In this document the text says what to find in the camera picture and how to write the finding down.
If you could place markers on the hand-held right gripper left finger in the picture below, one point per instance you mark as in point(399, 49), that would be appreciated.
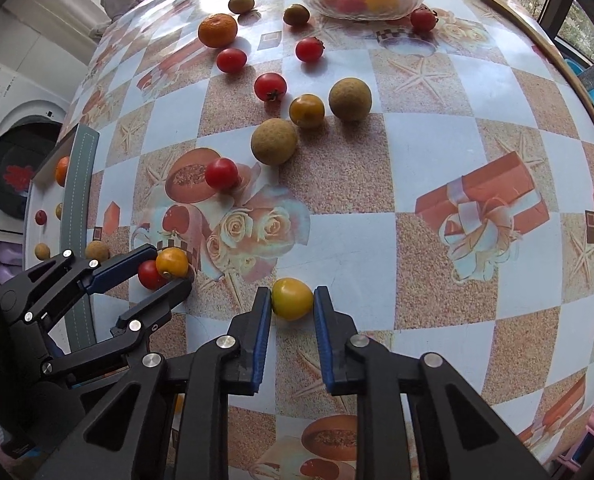
point(261, 345)

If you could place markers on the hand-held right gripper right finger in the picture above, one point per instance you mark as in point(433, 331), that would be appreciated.
point(323, 345)

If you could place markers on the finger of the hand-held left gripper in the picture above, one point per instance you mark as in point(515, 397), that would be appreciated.
point(162, 305)
point(122, 267)

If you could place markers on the red cherry tomato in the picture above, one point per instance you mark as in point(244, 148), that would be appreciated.
point(270, 86)
point(309, 49)
point(222, 173)
point(349, 3)
point(423, 18)
point(150, 276)
point(231, 60)

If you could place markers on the yellow cherry tomato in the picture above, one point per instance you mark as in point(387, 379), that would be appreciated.
point(292, 299)

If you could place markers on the small brown longan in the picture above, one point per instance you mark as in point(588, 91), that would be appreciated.
point(97, 251)

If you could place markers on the grey framed mirror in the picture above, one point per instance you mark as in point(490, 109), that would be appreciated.
point(79, 200)

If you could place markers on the purple cloth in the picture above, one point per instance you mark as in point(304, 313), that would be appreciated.
point(2, 265)

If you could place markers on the printed checkered tablecloth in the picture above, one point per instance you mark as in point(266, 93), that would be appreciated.
point(427, 270)

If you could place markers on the white washing machine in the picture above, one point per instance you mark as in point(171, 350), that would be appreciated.
point(12, 125)

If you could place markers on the orange mandarin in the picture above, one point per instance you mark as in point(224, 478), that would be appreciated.
point(218, 30)

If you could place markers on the green-brown cherry tomato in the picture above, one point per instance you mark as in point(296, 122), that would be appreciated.
point(296, 14)
point(241, 3)

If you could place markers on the blue plastic basin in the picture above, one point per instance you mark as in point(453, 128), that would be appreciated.
point(589, 90)

